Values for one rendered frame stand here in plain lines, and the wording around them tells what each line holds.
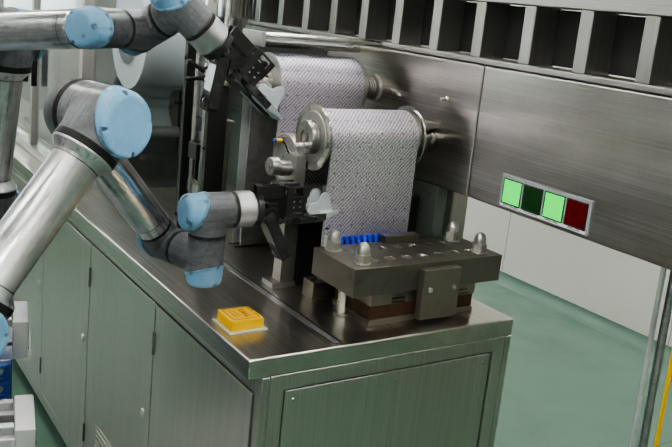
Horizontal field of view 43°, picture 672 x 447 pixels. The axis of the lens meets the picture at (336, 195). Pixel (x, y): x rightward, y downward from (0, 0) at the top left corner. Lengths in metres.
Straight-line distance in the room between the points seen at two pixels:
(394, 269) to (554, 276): 3.28
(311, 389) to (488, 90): 0.76
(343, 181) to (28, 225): 0.73
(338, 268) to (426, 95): 0.55
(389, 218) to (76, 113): 0.80
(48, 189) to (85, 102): 0.16
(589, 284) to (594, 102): 3.17
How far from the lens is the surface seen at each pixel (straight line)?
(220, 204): 1.71
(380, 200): 1.95
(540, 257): 5.07
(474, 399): 1.98
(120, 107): 1.47
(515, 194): 1.86
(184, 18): 1.68
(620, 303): 4.73
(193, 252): 1.73
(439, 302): 1.85
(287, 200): 1.78
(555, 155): 1.79
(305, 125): 1.87
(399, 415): 1.85
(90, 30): 1.61
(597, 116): 1.72
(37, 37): 1.73
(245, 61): 1.74
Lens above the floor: 1.54
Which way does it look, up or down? 13 degrees down
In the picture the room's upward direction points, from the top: 6 degrees clockwise
